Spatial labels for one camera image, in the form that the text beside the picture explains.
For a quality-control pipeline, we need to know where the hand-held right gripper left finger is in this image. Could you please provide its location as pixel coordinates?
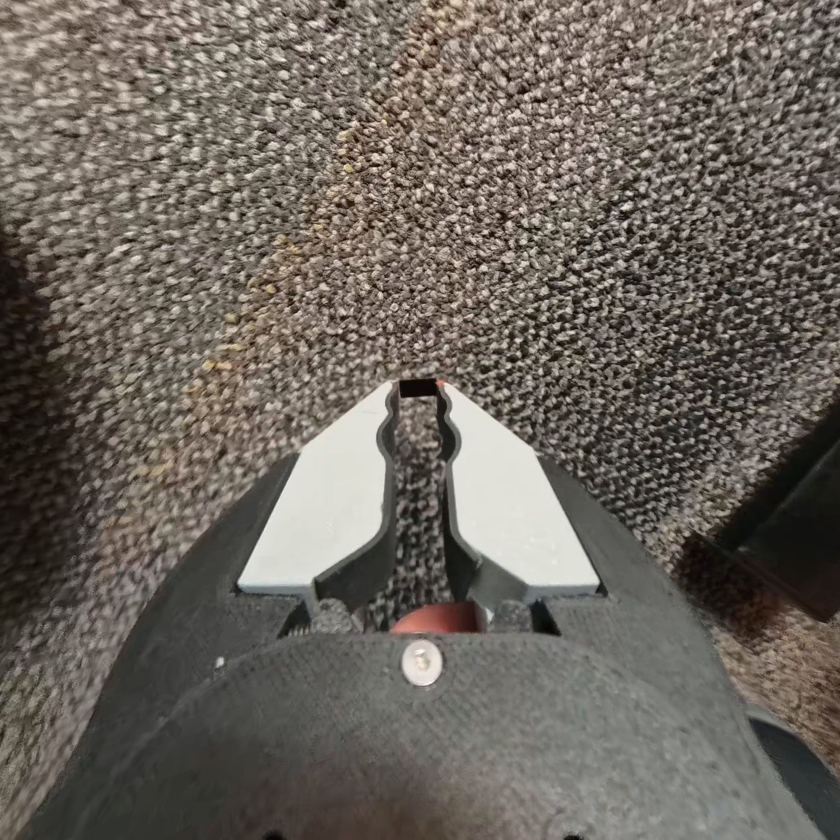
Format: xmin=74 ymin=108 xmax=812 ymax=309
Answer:
xmin=237 ymin=384 xmax=400 ymax=609

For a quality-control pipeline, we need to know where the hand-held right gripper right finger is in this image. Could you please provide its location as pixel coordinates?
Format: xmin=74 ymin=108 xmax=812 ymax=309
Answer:
xmin=439 ymin=384 xmax=605 ymax=613

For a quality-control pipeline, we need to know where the black furniture base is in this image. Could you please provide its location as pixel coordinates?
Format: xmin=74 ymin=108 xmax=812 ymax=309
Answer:
xmin=709 ymin=407 xmax=840 ymax=618

